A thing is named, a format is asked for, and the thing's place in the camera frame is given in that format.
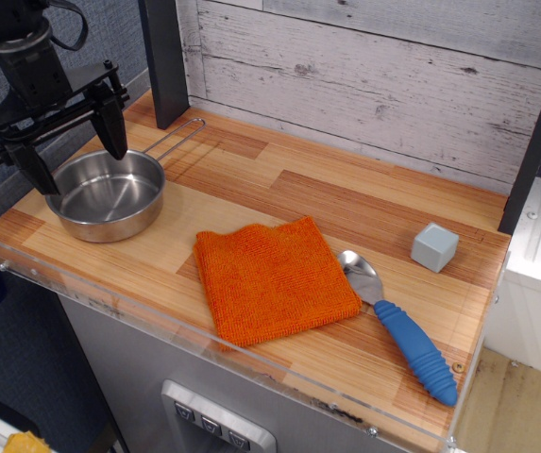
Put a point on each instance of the dark right frame post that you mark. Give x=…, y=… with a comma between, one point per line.
x=524, y=180

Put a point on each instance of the dark left frame post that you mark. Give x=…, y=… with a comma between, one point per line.
x=162, y=42

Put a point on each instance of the silver button control panel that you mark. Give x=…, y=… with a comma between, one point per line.
x=201, y=425

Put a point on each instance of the spoon with blue handle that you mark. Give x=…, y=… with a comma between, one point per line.
x=423, y=357

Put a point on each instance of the dark frame post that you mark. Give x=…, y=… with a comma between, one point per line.
x=524, y=180
x=162, y=42

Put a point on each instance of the clear acrylic table guard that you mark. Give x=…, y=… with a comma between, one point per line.
x=344, y=386

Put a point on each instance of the yellow tape object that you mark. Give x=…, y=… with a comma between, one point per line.
x=25, y=442

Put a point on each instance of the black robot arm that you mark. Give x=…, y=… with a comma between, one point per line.
x=24, y=20

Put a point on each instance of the white aluminium side unit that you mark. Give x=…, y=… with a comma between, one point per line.
x=513, y=328

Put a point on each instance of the orange folded cloth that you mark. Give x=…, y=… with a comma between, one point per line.
x=263, y=283

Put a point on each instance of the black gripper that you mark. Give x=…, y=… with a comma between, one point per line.
x=44, y=100

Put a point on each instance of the grey cube block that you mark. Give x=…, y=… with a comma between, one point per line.
x=434, y=247

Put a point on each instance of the stainless steel pot with handle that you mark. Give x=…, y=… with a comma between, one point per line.
x=105, y=200

